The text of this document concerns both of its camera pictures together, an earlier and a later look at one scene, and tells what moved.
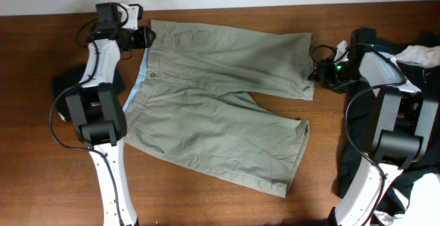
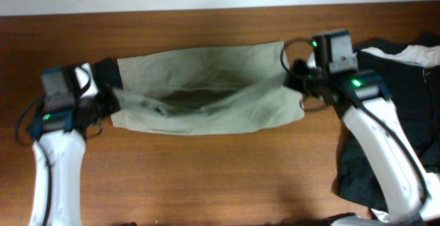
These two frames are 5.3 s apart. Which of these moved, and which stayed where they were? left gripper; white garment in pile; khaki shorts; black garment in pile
Moved: left gripper; khaki shorts
Stayed: black garment in pile; white garment in pile
